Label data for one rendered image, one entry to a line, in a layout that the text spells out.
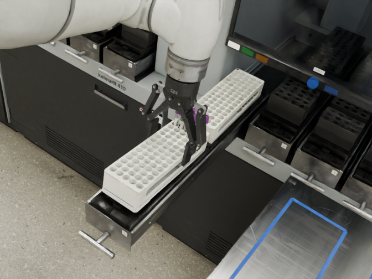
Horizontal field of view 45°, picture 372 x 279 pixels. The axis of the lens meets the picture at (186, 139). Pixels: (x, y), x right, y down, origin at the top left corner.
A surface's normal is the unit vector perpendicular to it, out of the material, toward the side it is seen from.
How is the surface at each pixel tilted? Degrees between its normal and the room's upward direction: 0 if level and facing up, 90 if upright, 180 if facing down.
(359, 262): 0
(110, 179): 84
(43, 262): 0
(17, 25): 107
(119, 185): 84
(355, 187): 90
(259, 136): 90
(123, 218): 0
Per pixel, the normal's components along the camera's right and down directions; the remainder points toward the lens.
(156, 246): 0.13, -0.72
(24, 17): 0.77, 0.59
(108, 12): 0.93, 0.33
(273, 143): -0.56, 0.51
